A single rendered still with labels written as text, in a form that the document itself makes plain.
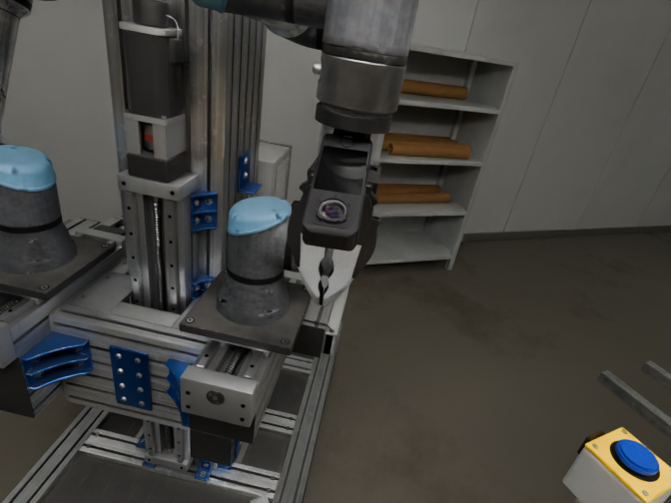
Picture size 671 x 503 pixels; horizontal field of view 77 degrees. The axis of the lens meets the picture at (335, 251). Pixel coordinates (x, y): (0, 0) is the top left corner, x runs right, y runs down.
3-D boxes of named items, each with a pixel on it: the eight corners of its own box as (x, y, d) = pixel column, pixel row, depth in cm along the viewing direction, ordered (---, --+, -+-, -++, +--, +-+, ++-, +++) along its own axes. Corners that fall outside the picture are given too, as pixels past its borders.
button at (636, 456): (603, 453, 46) (610, 443, 45) (624, 443, 48) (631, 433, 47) (639, 486, 43) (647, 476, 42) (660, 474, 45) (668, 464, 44)
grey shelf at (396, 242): (329, 248, 339) (363, 35, 266) (422, 244, 374) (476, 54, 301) (349, 277, 304) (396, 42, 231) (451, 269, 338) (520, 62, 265)
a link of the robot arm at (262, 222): (233, 246, 90) (236, 186, 83) (296, 254, 90) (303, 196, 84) (218, 274, 79) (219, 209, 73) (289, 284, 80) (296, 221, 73)
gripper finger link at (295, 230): (330, 265, 46) (341, 192, 42) (327, 273, 44) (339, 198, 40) (288, 256, 46) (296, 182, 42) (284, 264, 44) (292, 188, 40)
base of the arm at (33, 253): (32, 235, 100) (24, 196, 95) (92, 248, 99) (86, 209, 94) (-26, 264, 86) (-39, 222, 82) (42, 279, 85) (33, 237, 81)
